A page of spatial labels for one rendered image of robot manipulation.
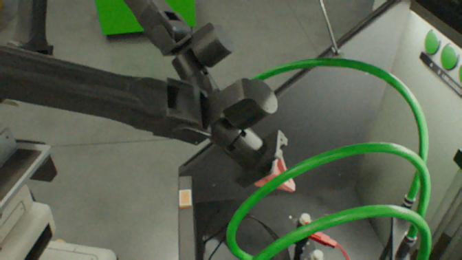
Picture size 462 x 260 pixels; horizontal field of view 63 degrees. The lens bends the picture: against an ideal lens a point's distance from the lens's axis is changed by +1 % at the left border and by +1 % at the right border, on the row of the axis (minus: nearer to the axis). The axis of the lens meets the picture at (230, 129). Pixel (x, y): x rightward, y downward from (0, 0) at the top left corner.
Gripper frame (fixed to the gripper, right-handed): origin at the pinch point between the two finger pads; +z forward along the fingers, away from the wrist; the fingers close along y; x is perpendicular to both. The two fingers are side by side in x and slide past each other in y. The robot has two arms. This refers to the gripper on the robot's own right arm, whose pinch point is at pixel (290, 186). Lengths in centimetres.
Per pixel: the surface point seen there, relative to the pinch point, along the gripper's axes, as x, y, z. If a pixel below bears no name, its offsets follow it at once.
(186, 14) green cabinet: 312, -149, -9
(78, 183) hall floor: 93, -173, -3
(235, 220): -11.0, -3.5, -7.8
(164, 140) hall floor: 141, -145, 26
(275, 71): 9.7, 8.9, -15.0
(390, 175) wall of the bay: 25.8, 3.8, 32.2
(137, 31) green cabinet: 294, -194, -33
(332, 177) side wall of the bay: 37, -14, 34
